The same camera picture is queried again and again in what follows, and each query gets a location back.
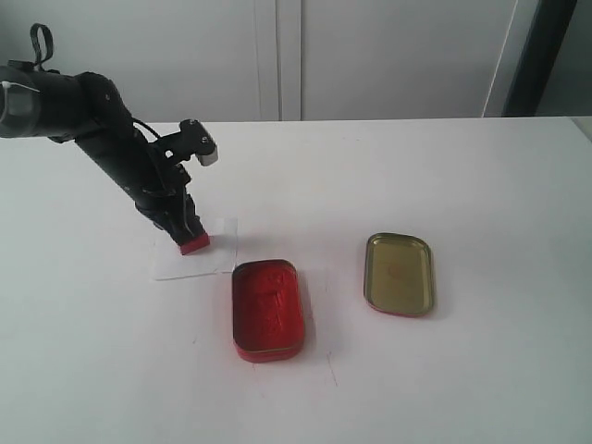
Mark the red stamp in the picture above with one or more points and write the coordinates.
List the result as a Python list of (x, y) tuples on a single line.
[(195, 244)]

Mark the gold tin lid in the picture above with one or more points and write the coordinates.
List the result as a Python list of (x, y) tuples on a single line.
[(398, 275)]

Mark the white zip tie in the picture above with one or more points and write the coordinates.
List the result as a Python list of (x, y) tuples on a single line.
[(14, 87)]

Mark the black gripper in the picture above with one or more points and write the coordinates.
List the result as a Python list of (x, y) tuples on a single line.
[(175, 214)]

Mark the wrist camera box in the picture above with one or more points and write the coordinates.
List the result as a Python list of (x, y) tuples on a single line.
[(195, 140)]

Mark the red ink pad tin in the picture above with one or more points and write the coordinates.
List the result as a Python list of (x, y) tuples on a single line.
[(267, 316)]

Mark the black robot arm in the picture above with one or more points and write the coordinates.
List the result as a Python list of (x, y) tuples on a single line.
[(87, 109)]

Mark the white paper sheet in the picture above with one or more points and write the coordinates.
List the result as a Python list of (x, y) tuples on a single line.
[(218, 257)]

